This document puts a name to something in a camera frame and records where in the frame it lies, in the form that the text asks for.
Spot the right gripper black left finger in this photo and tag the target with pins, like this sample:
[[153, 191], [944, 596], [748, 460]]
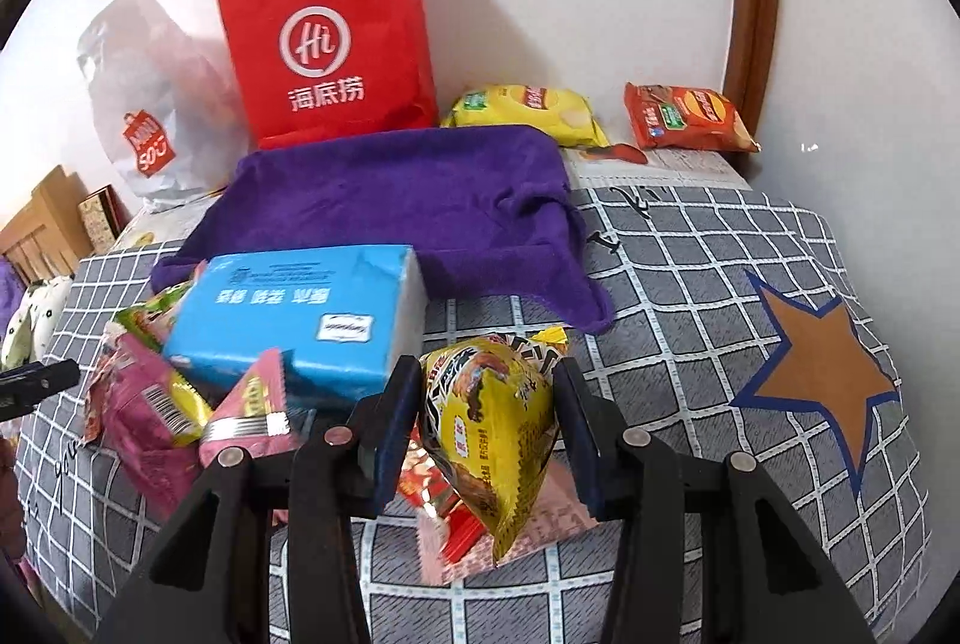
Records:
[[205, 578]]

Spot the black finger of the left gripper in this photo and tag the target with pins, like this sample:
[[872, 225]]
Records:
[[22, 389]]

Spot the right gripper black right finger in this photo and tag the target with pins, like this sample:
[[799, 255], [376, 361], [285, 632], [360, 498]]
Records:
[[764, 576]]

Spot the large pink snack bag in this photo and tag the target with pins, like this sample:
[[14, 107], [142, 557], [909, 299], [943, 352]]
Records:
[[151, 416]]

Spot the green snack packet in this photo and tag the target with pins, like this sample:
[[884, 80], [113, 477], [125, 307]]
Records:
[[152, 321]]

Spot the small pink snack packet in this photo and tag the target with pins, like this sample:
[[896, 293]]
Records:
[[253, 416]]

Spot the pale pink snack packet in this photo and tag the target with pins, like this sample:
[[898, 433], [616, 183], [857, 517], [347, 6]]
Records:
[[557, 514]]

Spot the red snack packet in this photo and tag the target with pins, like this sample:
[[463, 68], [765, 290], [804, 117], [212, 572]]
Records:
[[424, 486]]

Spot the yellow snack packet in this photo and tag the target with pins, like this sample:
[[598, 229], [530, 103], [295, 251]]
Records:
[[490, 423]]

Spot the brown cardboard box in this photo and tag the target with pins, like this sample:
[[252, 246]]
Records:
[[47, 237]]

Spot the framed picture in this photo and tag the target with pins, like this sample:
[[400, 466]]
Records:
[[103, 218]]

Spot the grey checkered tablecloth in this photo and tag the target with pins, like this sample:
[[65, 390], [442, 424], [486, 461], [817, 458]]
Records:
[[682, 267]]

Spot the blue tissue pack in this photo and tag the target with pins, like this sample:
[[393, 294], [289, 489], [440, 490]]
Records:
[[340, 317]]

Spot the white Miniso plastic bag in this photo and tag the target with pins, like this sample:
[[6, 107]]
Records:
[[167, 120]]

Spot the newspaper sheet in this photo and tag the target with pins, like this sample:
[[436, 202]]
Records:
[[664, 168]]

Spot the purple towel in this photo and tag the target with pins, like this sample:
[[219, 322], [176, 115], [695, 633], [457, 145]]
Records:
[[487, 211]]

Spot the red Haidilao paper bag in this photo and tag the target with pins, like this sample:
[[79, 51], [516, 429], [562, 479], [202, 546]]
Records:
[[311, 70]]

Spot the red chips bag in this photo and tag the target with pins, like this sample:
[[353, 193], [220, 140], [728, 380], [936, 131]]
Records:
[[673, 117]]

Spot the yellow chips bag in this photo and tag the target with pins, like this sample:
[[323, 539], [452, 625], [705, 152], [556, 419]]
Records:
[[559, 113]]

